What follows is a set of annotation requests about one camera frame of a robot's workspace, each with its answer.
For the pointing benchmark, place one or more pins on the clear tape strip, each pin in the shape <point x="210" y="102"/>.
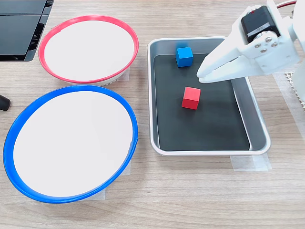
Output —
<point x="250" y="163"/>
<point x="95" y="194"/>

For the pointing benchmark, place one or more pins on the black flat device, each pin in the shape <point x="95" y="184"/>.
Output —
<point x="16" y="31"/>

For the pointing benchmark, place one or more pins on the silver metal tray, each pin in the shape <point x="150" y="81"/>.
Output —
<point x="258" y="133"/>

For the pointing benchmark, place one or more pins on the white mesh base mat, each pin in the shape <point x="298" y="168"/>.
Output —
<point x="296" y="93"/>

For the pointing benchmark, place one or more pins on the blue-rimmed white dish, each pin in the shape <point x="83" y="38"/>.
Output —
<point x="71" y="143"/>

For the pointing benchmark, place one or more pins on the black tray liner mat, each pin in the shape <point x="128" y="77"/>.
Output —
<point x="209" y="128"/>

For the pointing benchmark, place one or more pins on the red cube block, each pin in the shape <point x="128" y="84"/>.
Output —
<point x="190" y="98"/>

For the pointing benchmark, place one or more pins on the red-rimmed white dish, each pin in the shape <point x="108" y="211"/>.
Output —
<point x="88" y="50"/>

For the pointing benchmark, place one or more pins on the blue cube block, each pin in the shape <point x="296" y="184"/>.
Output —
<point x="184" y="57"/>

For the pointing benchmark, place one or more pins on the black rounded object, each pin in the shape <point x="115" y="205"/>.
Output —
<point x="4" y="102"/>

